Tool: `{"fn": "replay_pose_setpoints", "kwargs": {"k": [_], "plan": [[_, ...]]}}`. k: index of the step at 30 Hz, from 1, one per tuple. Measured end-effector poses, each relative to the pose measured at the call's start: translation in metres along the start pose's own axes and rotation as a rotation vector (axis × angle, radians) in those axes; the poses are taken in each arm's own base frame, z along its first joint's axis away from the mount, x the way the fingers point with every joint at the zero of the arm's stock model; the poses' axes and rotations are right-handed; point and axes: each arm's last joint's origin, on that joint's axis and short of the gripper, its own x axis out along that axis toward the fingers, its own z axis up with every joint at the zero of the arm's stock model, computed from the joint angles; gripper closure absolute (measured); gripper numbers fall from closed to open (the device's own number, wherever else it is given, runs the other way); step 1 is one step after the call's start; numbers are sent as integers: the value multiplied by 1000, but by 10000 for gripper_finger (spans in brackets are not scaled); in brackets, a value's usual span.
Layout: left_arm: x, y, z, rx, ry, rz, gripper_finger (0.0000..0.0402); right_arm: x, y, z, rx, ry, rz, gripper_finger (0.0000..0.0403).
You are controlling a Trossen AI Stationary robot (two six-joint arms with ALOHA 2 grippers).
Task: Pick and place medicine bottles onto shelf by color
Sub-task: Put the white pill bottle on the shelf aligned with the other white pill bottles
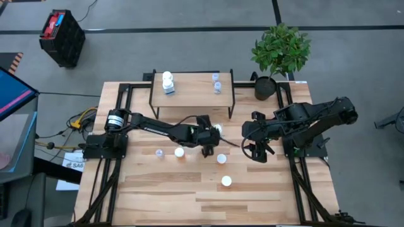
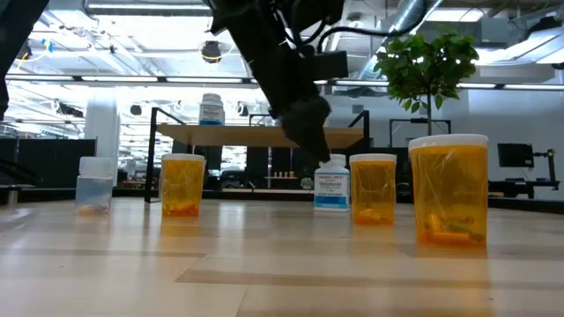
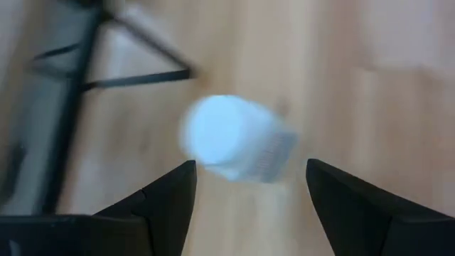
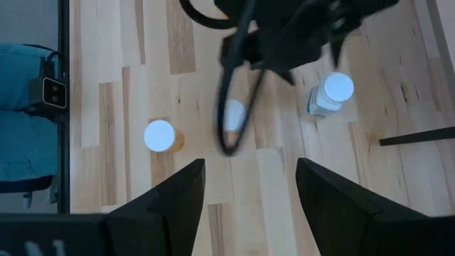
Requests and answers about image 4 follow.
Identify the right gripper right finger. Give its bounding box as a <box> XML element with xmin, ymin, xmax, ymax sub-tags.
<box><xmin>296</xmin><ymin>158</ymin><xmax>455</xmax><ymax>256</ymax></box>

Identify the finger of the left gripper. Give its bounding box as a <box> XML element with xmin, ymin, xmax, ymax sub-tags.
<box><xmin>277</xmin><ymin>67</ymin><xmax>296</xmax><ymax>85</ymax></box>
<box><xmin>328</xmin><ymin>31</ymin><xmax>348</xmax><ymax>68</ymax></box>

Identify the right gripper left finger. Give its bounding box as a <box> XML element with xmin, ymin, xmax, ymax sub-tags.
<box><xmin>0</xmin><ymin>159</ymin><xmax>206</xmax><ymax>256</ymax></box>

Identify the white medicine bottle blue label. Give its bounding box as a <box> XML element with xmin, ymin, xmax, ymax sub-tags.
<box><xmin>306</xmin><ymin>71</ymin><xmax>355</xmax><ymax>117</ymax></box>

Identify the orange pill bottle white cap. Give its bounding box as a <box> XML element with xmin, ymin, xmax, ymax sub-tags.
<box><xmin>143</xmin><ymin>119</ymin><xmax>186</xmax><ymax>154</ymax></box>
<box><xmin>223</xmin><ymin>98</ymin><xmax>248</xmax><ymax>143</ymax></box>

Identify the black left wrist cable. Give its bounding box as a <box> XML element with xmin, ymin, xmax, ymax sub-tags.
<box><xmin>179</xmin><ymin>0</ymin><xmax>267</xmax><ymax>157</ymax></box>

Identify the black table-level camera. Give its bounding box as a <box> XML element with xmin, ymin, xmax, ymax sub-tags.
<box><xmin>27</xmin><ymin>56</ymin><xmax>68</xmax><ymax>114</ymax></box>

